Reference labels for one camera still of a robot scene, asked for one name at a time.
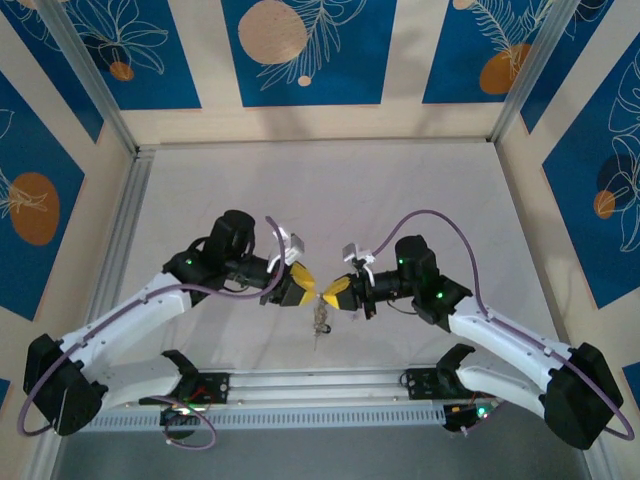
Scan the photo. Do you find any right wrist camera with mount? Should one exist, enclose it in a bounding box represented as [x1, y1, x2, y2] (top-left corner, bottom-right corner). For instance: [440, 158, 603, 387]
[340, 242, 376, 274]

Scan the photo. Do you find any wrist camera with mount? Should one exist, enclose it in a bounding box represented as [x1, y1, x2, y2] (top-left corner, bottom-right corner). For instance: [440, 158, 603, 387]
[267, 227, 307, 274]
[340, 242, 376, 274]

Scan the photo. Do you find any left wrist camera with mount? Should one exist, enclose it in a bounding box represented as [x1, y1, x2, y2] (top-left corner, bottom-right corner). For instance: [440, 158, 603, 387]
[267, 227, 307, 274]

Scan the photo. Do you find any long aluminium frame rail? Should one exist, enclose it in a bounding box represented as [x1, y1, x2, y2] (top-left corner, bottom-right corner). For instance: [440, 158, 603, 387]
[99, 362, 549, 410]

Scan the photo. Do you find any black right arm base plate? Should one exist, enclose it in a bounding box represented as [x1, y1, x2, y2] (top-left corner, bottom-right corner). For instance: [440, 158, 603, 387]
[399, 368, 499, 401]

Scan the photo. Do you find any grey slotted cable duct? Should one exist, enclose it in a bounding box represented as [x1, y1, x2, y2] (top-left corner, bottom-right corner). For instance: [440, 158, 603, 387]
[89, 405, 449, 431]

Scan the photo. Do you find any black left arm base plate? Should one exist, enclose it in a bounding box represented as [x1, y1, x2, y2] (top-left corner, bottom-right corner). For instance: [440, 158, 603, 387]
[172, 372, 231, 405]

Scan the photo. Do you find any blue floral wall panel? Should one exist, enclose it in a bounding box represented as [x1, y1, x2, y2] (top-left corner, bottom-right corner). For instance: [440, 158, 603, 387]
[621, 363, 640, 410]
[542, 34, 640, 310]
[0, 9, 106, 145]
[59, 0, 203, 112]
[519, 0, 640, 135]
[0, 69, 87, 322]
[421, 0, 569, 106]
[221, 0, 400, 108]

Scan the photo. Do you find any aluminium frame post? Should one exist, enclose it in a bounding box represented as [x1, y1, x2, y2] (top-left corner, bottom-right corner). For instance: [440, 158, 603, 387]
[488, 0, 575, 145]
[37, 0, 140, 155]
[582, 439, 606, 480]

